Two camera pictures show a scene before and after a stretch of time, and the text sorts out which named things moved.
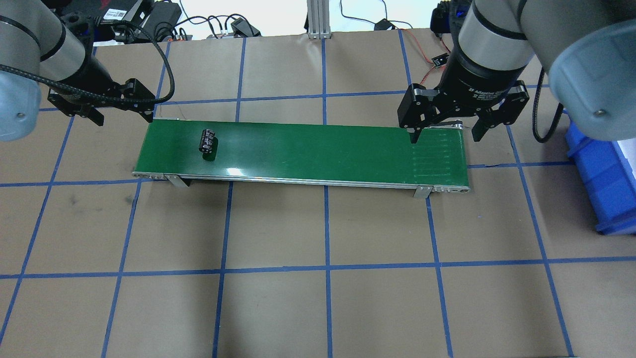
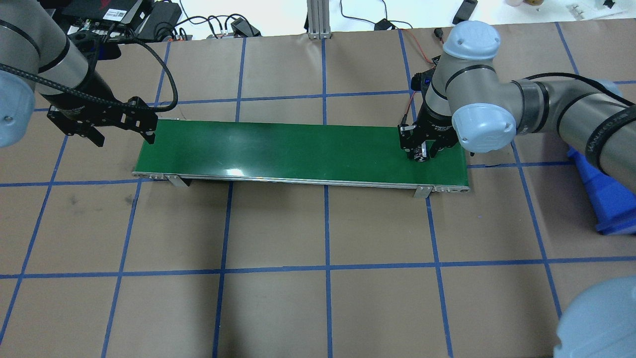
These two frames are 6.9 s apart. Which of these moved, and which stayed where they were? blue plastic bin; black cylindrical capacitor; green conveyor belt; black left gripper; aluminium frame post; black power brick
Moved: black left gripper; black cylindrical capacitor
Stayed: green conveyor belt; aluminium frame post; blue plastic bin; black power brick
